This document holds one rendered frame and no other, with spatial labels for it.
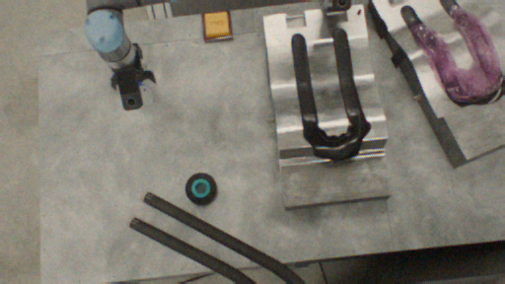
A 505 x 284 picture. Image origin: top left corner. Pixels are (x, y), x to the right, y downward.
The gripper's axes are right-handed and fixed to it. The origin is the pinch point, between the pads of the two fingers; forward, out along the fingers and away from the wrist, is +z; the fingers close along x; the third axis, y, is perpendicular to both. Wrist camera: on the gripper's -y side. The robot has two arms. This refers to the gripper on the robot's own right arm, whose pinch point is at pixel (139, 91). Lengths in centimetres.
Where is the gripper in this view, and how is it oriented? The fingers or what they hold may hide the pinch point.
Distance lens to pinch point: 162.7
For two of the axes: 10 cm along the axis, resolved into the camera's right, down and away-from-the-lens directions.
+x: -9.8, 1.9, -0.1
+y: -1.8, -9.5, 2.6
